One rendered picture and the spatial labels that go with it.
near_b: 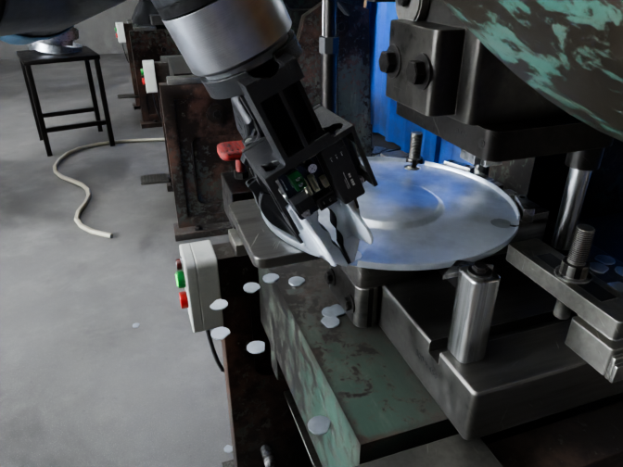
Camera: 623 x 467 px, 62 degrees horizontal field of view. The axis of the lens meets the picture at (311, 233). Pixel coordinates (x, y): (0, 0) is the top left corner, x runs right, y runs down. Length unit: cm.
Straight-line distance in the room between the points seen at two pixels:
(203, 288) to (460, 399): 46
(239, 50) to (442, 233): 31
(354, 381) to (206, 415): 90
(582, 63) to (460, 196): 45
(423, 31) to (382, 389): 35
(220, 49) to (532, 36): 19
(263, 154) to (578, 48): 24
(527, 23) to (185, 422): 132
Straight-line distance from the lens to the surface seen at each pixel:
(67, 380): 164
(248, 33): 33
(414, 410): 54
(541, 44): 20
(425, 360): 54
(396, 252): 51
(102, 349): 170
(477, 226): 58
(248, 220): 57
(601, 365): 54
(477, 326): 48
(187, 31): 34
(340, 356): 59
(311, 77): 215
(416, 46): 55
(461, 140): 56
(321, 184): 38
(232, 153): 84
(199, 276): 81
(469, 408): 50
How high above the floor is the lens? 103
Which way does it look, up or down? 28 degrees down
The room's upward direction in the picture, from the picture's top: straight up
